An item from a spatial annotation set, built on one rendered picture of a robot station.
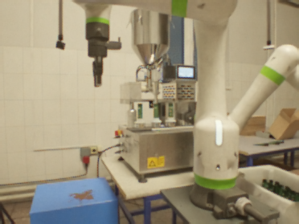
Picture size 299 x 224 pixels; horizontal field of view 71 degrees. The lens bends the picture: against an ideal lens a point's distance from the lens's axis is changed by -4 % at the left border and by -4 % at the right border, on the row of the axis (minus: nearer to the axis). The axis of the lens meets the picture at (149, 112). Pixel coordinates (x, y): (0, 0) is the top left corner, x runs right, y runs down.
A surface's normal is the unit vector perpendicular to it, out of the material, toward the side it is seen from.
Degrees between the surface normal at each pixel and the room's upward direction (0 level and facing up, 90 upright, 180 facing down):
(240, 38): 90
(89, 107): 90
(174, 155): 90
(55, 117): 90
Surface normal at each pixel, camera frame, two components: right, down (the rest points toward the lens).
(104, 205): 0.38, 0.06
